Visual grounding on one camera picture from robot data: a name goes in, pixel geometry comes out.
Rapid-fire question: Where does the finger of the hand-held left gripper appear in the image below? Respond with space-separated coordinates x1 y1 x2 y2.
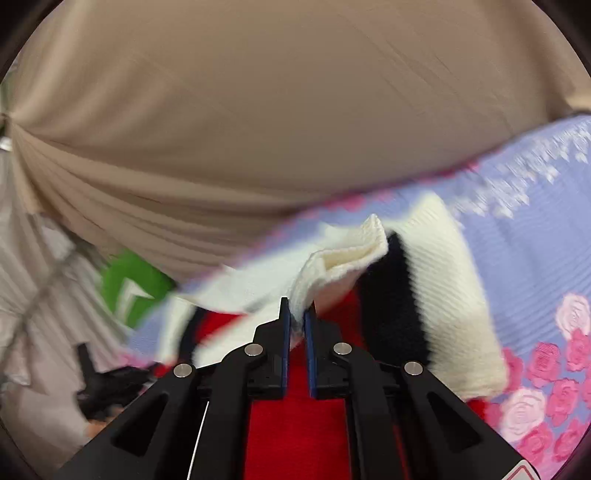
76 344 158 420

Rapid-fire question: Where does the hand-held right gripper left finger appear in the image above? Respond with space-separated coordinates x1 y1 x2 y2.
55 298 291 480

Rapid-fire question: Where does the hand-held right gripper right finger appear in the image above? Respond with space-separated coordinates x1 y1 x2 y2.
302 302 541 480

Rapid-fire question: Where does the white red black knit sweater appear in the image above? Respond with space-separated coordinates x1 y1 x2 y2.
157 191 509 480

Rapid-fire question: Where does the white striped curtain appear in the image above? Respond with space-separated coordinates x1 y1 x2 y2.
0 203 134 462

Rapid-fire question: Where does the beige cloth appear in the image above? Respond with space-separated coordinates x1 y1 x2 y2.
9 0 591 282

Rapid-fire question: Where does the pink and lilac floral blanket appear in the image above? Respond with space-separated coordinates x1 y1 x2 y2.
124 113 591 480

